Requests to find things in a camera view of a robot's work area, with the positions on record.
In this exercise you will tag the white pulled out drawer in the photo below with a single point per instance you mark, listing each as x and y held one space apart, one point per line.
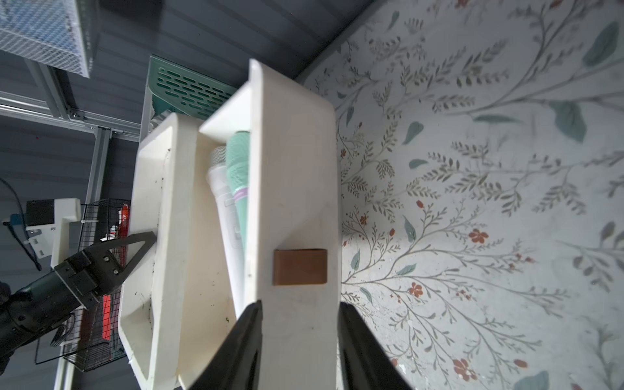
293 205

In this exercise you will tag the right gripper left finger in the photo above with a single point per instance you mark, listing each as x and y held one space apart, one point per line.
236 364

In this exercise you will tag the white wire wall basket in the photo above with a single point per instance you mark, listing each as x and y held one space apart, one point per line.
59 34

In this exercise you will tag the green plastic file organizer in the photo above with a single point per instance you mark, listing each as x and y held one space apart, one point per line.
172 88

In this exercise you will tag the green microphone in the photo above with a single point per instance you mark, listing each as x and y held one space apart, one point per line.
237 160

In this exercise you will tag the black wire tray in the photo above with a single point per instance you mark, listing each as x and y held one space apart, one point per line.
89 337

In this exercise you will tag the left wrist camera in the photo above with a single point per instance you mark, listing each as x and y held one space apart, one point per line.
42 228

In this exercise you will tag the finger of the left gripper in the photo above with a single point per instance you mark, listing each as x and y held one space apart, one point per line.
114 261

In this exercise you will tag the white plastic drawer unit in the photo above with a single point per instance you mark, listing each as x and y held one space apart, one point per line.
176 308

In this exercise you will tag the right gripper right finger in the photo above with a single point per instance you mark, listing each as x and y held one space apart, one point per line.
364 364

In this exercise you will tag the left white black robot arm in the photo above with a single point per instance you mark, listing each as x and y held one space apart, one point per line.
33 311

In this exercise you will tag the white microphone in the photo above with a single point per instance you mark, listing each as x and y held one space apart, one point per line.
229 225

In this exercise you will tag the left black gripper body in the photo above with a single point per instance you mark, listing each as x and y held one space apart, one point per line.
75 273

